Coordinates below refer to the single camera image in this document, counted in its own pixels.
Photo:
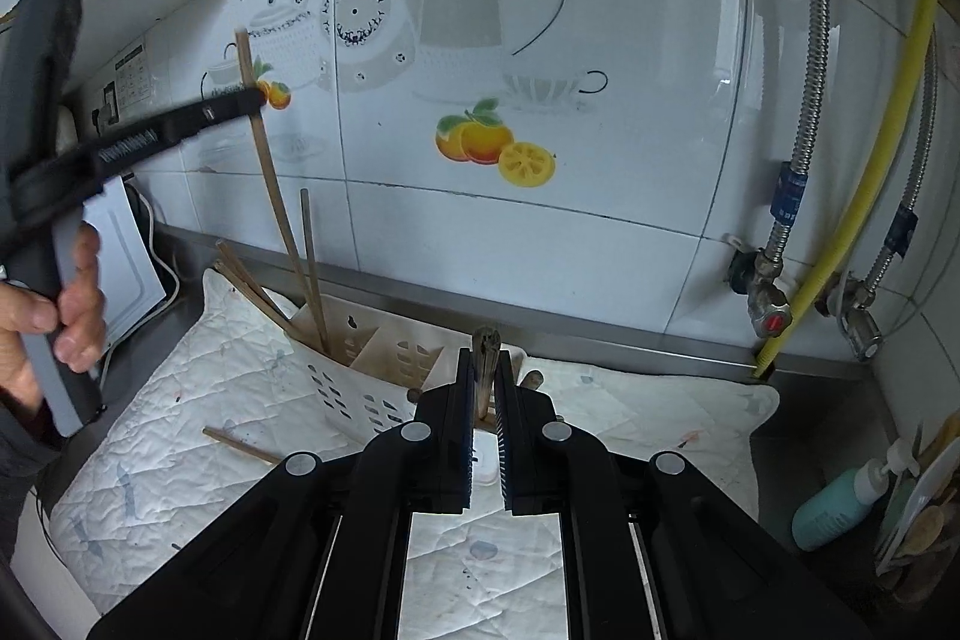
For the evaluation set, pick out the white board at left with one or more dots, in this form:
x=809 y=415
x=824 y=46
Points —
x=127 y=280

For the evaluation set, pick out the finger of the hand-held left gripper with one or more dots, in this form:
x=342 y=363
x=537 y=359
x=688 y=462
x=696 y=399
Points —
x=187 y=119

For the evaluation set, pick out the wooden spoon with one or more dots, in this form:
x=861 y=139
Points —
x=926 y=524

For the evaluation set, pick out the person's left hand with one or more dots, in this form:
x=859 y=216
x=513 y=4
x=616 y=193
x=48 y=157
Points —
x=82 y=310

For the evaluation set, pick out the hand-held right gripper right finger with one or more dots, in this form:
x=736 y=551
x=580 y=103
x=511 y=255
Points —
x=504 y=460

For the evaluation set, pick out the dishes at right edge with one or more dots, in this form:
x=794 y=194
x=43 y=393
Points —
x=934 y=482

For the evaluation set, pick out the cream house-shaped utensil holder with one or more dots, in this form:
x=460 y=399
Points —
x=360 y=385

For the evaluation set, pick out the wall power socket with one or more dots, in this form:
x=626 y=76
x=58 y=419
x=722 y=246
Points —
x=109 y=104

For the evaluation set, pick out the long bamboo chopstick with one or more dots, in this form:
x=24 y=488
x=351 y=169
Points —
x=274 y=183
x=311 y=265
x=486 y=359
x=240 y=445

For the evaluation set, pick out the metal water valve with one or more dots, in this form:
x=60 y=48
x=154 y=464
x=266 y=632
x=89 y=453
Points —
x=859 y=325

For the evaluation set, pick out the group of wooden chopsticks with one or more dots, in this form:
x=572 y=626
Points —
x=262 y=293

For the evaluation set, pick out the dark utensil pot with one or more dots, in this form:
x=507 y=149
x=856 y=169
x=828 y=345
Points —
x=922 y=572

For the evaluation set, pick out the teal pump bottle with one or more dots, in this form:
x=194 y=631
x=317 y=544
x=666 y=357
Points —
x=832 y=512

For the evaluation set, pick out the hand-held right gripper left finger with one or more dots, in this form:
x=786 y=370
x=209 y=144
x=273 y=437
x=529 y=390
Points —
x=466 y=460

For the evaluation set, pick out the white quilted printed blanket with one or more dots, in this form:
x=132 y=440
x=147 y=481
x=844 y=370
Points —
x=225 y=400

